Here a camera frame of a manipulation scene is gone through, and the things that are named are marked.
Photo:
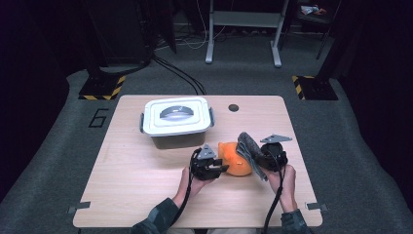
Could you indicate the person's right hand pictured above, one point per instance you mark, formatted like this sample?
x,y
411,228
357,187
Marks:
x,y
285,188

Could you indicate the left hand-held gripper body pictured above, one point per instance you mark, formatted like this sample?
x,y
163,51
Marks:
x,y
203,169

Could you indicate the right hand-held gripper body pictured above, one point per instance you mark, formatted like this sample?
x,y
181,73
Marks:
x,y
274,157

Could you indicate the grey fluffy cloth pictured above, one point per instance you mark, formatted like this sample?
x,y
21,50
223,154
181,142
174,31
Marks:
x,y
251,152

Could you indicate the white box lid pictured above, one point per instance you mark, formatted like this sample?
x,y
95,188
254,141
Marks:
x,y
177,115

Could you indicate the brown transparent storage box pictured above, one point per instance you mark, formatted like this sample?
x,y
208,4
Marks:
x,y
178,141

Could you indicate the black striped stand base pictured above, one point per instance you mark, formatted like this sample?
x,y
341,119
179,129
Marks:
x,y
316,87
100,87

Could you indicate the orange plush toy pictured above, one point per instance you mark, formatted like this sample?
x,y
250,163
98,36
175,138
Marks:
x,y
235,162

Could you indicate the black cabinet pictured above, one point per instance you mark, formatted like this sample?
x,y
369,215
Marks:
x,y
123,32

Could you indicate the person's left hand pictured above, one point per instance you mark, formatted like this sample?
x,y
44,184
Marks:
x,y
190,187

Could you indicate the white metal desk frame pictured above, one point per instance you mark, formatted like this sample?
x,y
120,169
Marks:
x,y
246,19

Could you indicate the grey tape strip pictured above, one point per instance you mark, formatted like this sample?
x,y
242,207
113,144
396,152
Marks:
x,y
79,207
317,206

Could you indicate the black table grommet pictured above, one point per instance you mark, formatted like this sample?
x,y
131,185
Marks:
x,y
233,108

